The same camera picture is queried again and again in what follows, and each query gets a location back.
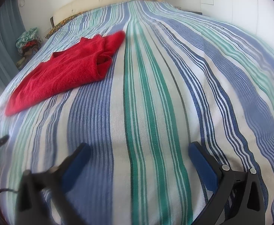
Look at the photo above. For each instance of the pile of colourful clothes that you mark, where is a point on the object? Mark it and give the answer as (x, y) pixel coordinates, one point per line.
(29, 42)

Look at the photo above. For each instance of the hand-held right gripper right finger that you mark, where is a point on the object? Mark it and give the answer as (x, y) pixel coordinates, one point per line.
(201, 164)

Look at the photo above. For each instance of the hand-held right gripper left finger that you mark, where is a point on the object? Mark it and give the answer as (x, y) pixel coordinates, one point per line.
(77, 166)

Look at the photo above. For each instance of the yellow patterned cloth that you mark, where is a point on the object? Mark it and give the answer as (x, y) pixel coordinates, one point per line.
(61, 24)

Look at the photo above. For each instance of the red knit sweater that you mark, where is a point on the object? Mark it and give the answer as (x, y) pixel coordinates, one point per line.
(64, 75)

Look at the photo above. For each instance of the blue green striped bed sheet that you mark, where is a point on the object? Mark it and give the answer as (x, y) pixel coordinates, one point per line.
(174, 86)

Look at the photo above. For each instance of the blue grey curtain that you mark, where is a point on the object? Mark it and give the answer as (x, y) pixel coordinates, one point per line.
(0, 46)

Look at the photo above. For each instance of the white wardrobe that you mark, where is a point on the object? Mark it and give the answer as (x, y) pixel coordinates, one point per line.
(245, 9)

